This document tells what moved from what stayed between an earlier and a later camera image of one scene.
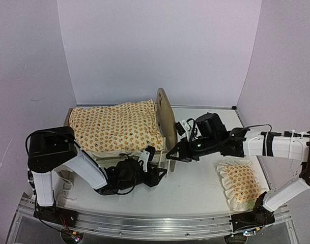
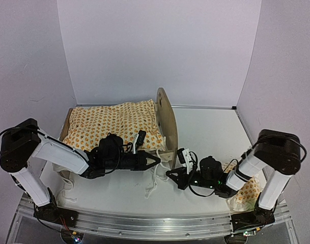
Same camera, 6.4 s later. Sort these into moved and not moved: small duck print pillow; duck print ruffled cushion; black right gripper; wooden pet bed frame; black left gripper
Moved: black left gripper; black right gripper
Not moved: small duck print pillow; wooden pet bed frame; duck print ruffled cushion
